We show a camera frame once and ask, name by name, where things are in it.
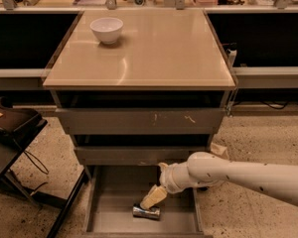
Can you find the white ceramic bowl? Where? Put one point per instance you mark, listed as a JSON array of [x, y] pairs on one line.
[[107, 30]]

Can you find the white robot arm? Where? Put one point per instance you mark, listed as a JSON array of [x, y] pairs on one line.
[[201, 169]]

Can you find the black side cart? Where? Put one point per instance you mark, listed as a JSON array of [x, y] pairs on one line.
[[18, 129]]

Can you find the grey middle drawer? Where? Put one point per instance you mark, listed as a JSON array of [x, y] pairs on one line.
[[134, 156]]

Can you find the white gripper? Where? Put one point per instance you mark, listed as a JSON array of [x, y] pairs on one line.
[[171, 178]]

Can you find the beige counter top cabinet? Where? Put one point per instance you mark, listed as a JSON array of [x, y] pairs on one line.
[[158, 49]]

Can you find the grey open bottom drawer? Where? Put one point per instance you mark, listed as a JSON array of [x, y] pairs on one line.
[[114, 191]]

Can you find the white bottle behind counter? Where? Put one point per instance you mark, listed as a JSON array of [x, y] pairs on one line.
[[231, 53]]

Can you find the grey top drawer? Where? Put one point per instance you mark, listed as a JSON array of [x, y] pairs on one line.
[[140, 121]]

